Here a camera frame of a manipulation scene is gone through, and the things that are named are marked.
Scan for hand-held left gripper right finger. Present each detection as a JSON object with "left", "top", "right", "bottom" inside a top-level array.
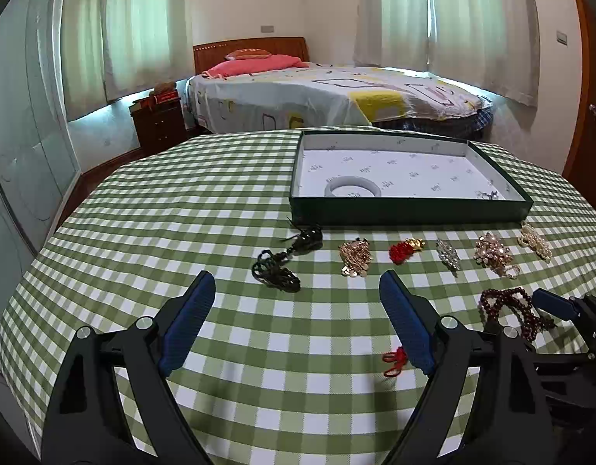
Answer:
[{"left": 379, "top": 269, "right": 558, "bottom": 465}]

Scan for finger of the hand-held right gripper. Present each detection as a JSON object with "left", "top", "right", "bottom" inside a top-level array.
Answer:
[{"left": 531, "top": 289, "right": 596, "bottom": 350}]

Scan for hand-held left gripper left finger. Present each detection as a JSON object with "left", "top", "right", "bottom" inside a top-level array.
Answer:
[{"left": 40, "top": 270, "right": 217, "bottom": 465}]

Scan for white pearl bracelet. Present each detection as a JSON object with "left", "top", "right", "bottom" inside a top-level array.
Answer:
[{"left": 517, "top": 223, "right": 553, "bottom": 260}]

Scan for red knot bracelet gold beads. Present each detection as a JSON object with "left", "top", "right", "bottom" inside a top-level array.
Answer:
[{"left": 389, "top": 237, "right": 427, "bottom": 265}]

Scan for green box with white lining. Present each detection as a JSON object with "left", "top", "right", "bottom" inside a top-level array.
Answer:
[{"left": 288, "top": 128, "right": 535, "bottom": 227}]

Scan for silver crystal brooch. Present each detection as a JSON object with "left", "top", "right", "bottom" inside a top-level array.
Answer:
[{"left": 435, "top": 239, "right": 462, "bottom": 273}]

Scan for green checkered tablecloth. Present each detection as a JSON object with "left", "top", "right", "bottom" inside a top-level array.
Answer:
[{"left": 0, "top": 128, "right": 596, "bottom": 465}]

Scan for white jade bangle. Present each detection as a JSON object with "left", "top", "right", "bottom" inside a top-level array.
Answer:
[{"left": 325, "top": 176, "right": 382, "bottom": 198}]

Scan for dark wooden nightstand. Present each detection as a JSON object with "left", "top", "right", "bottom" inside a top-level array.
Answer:
[{"left": 129, "top": 101, "right": 188, "bottom": 156}]

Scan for blue plaid bed skirt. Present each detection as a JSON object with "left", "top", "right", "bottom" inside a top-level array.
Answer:
[{"left": 375, "top": 108, "right": 495, "bottom": 144}]

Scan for wooden door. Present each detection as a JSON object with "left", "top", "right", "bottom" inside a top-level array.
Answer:
[{"left": 562, "top": 0, "right": 596, "bottom": 180}]

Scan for glass sliding wardrobe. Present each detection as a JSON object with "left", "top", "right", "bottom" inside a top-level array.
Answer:
[{"left": 0, "top": 0, "right": 82, "bottom": 325}]

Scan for white patterned bedsheet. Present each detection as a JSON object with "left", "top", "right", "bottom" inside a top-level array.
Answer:
[{"left": 187, "top": 63, "right": 492, "bottom": 133}]

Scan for pink pillow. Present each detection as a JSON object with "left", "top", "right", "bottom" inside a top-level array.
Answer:
[{"left": 202, "top": 54, "right": 311, "bottom": 79}]

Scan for wooden bed headboard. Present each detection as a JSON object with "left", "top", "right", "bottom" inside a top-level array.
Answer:
[{"left": 192, "top": 36, "right": 309, "bottom": 76}]

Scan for white curtain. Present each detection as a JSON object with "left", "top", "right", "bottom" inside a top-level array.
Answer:
[
  {"left": 425, "top": 0, "right": 541, "bottom": 107},
  {"left": 103, "top": 0, "right": 190, "bottom": 100},
  {"left": 60, "top": 0, "right": 109, "bottom": 122},
  {"left": 353, "top": 0, "right": 430, "bottom": 67}
]

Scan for dark red bead bracelet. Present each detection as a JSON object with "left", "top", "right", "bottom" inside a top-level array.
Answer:
[{"left": 478, "top": 288, "right": 557, "bottom": 342}]

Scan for thin red cord bracelet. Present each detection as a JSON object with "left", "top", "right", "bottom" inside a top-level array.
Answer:
[{"left": 381, "top": 346, "right": 408, "bottom": 379}]

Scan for gold coin bracelet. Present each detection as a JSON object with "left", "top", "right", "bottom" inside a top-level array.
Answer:
[{"left": 337, "top": 237, "right": 373, "bottom": 278}]

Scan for dark bead tassel bracelet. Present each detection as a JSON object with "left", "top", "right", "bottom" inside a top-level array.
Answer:
[{"left": 252, "top": 224, "right": 325, "bottom": 295}]

